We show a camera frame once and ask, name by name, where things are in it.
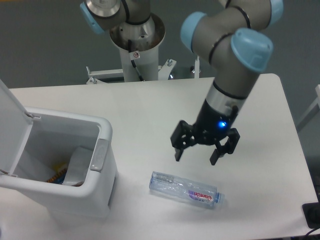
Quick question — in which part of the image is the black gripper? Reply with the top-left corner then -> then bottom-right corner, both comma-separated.
170,100 -> 240,166

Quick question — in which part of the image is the clear plastic water bottle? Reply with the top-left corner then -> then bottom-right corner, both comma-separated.
149,171 -> 225,209

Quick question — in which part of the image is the white paper envelope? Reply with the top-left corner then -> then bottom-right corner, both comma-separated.
62,146 -> 93,187

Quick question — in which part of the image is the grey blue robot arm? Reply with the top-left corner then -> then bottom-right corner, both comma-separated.
80,0 -> 284,165

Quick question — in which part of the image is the white trash can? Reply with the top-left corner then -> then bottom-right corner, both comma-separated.
0,107 -> 118,218

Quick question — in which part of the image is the white trash can lid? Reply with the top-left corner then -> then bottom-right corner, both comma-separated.
0,82 -> 33,174

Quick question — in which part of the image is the black device at edge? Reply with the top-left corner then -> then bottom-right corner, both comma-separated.
302,202 -> 320,229

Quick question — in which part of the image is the yellow wrapper in bin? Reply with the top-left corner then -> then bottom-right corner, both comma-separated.
52,162 -> 68,173

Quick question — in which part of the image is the colourful snack wrapper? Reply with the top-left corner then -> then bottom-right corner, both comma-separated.
46,168 -> 67,185

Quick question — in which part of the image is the white frame leg right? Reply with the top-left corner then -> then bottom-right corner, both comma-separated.
296,84 -> 320,133

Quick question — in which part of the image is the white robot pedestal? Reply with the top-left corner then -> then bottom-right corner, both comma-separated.
109,13 -> 165,68

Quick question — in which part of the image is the black cable on pedestal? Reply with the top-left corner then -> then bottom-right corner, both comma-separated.
126,39 -> 146,82

